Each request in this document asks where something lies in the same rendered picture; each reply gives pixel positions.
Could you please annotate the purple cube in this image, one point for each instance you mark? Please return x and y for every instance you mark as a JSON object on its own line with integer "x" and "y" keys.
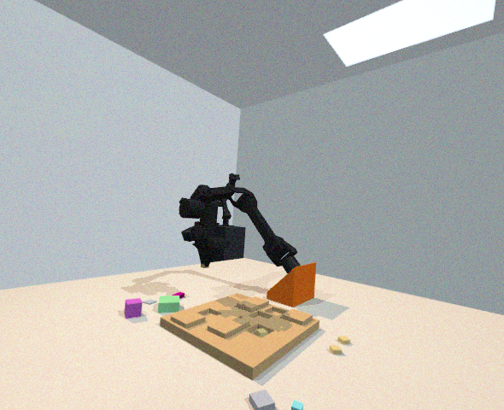
{"x": 133, "y": 308}

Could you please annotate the teal block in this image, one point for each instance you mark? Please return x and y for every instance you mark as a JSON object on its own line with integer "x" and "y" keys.
{"x": 296, "y": 405}

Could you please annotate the green block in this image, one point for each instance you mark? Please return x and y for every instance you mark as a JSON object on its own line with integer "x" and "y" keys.
{"x": 168, "y": 304}

